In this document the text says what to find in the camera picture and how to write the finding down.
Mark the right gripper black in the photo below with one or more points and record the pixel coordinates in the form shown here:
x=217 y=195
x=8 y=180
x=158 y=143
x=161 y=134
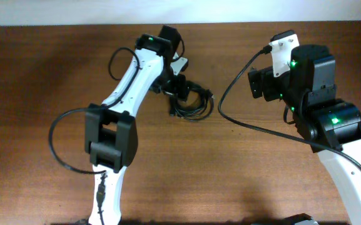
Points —
x=255 y=83

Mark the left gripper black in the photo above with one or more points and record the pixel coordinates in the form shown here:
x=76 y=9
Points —
x=180 y=86

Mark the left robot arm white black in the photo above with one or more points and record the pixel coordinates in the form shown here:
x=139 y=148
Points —
x=111 y=137

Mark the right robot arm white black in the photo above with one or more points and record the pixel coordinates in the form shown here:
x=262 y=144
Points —
x=331 y=125

